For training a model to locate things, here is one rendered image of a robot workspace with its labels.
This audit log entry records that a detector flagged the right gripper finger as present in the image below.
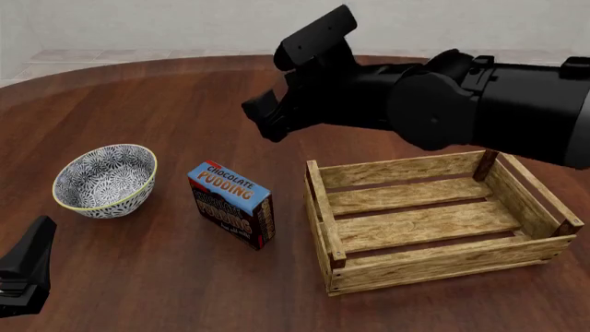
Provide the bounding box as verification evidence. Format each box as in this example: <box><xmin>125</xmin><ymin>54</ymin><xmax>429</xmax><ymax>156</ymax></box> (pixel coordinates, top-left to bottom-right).
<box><xmin>241</xmin><ymin>89</ymin><xmax>281</xmax><ymax>123</ymax></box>
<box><xmin>255</xmin><ymin>116</ymin><xmax>297</xmax><ymax>144</ymax></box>

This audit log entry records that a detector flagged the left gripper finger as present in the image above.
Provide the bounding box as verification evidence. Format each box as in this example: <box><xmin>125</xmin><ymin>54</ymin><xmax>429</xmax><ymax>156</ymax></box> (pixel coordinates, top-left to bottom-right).
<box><xmin>0</xmin><ymin>215</ymin><xmax>58</xmax><ymax>289</ymax></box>

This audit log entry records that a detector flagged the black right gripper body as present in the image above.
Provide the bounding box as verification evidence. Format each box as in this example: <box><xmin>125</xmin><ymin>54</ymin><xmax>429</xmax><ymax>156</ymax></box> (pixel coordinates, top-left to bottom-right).
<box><xmin>275</xmin><ymin>51</ymin><xmax>372</xmax><ymax>136</ymax></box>

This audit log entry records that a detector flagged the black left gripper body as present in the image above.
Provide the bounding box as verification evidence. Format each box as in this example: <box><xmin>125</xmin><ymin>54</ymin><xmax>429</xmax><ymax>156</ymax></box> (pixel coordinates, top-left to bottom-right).
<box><xmin>0</xmin><ymin>275</ymin><xmax>51</xmax><ymax>318</ymax></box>

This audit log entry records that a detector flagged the chocolate pudding box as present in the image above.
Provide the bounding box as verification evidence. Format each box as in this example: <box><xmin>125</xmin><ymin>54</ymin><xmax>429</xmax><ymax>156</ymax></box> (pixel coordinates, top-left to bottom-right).
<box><xmin>186</xmin><ymin>160</ymin><xmax>277</xmax><ymax>252</ymax></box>

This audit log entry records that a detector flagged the wooden slat tray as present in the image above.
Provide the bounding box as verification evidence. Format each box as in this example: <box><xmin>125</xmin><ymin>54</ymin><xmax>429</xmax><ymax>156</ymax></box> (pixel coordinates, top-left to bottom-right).
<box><xmin>303</xmin><ymin>148</ymin><xmax>585</xmax><ymax>298</ymax></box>

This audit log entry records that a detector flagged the flat black plate on stalk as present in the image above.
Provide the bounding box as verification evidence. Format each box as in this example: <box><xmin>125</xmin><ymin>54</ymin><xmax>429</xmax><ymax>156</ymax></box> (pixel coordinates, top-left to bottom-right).
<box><xmin>272</xmin><ymin>4</ymin><xmax>359</xmax><ymax>72</ymax></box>

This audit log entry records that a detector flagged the patterned black and white bowl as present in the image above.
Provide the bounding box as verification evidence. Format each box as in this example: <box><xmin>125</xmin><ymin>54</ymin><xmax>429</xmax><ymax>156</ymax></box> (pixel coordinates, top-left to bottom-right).
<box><xmin>52</xmin><ymin>143</ymin><xmax>159</xmax><ymax>219</ymax></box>

